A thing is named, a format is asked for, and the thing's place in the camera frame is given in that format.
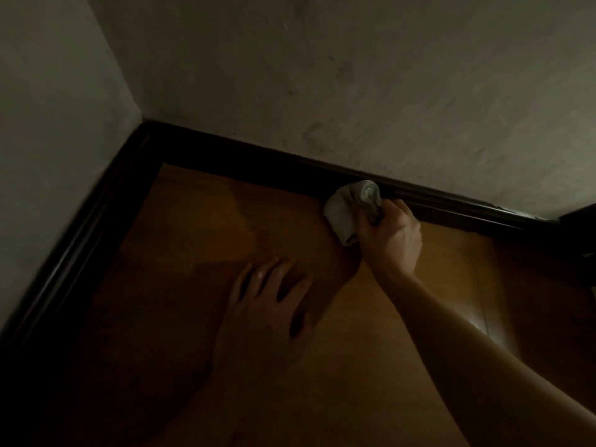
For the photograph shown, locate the person's right hand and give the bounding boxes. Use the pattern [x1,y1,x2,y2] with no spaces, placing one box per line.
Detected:
[356,198,423,280]

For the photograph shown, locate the person's right forearm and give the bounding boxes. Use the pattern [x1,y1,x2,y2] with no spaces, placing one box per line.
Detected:
[381,269,596,447]

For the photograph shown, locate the person's left hand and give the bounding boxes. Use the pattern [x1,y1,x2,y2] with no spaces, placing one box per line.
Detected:
[212,258,314,382]

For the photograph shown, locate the grey cleaning cloth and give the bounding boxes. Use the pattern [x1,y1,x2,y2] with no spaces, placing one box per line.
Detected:
[322,179,385,247]

